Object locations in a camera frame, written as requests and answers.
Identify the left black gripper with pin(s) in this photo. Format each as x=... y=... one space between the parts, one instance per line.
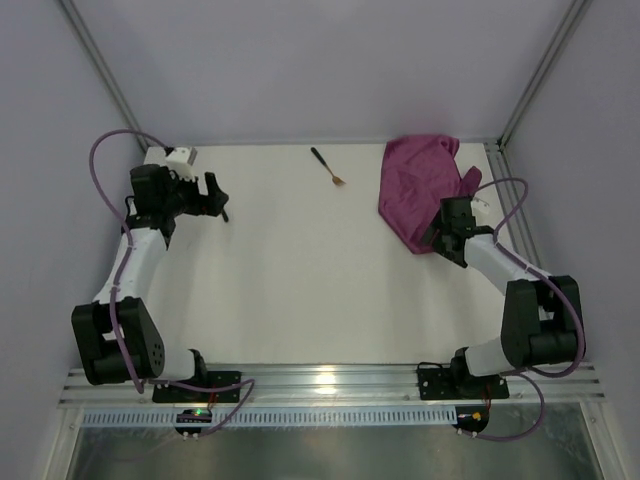
x=206 y=194

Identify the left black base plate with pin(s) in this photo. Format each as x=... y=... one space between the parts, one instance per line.
x=214 y=387

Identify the right corner frame post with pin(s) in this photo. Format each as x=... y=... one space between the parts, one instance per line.
x=552 y=54

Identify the corner frame post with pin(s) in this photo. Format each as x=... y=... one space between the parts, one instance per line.
x=90 y=47
x=552 y=54

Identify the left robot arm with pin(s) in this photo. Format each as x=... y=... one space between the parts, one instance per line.
x=116 y=336

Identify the right side aluminium rail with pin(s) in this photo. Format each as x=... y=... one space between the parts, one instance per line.
x=516 y=233

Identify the slotted cable duct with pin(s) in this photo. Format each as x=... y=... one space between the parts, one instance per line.
x=255 y=417

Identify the aluminium rail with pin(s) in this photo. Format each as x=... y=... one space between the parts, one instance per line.
x=516 y=233
x=324 y=385

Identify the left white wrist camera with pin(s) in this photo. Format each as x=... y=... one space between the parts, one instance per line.
x=180 y=160

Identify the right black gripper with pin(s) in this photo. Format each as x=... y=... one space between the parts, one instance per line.
x=441 y=236

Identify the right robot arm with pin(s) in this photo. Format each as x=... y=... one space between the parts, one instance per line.
x=541 y=320

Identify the left corner frame post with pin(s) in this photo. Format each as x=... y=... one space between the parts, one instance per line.
x=90 y=47

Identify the black controller board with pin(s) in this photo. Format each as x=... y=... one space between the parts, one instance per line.
x=471 y=420
x=192 y=422

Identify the right black controller board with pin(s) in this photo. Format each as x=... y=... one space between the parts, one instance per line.
x=471 y=420

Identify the front aluminium rail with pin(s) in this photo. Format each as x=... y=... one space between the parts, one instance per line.
x=324 y=385

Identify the gold fork black handle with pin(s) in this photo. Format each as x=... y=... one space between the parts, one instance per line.
x=337 y=181

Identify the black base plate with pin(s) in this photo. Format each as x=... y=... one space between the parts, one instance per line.
x=438 y=382
x=214 y=387

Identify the purple cloth napkin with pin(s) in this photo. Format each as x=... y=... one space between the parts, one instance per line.
x=417 y=172

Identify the left black controller board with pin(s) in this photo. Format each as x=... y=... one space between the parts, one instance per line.
x=192 y=422

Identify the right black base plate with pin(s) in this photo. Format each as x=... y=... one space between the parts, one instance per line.
x=438 y=382

